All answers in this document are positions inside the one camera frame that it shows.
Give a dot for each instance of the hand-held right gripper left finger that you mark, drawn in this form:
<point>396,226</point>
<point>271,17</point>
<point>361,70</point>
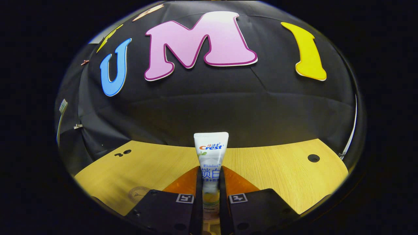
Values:
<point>199,195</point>

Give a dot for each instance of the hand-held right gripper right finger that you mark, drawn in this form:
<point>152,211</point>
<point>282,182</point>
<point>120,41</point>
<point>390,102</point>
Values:
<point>223,199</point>

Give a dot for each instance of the white toothpaste tube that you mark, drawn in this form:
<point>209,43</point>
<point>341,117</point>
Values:
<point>211,156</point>

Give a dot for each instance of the pale green toothbrush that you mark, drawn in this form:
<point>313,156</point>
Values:
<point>62,106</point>

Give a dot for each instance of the wooden desktop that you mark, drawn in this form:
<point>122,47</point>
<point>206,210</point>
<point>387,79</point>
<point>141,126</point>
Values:
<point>277,176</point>

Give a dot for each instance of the black backdrop cloth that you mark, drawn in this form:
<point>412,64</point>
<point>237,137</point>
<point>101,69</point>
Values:
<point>209,107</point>

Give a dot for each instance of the silver metal clip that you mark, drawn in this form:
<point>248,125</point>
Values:
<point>78,126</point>

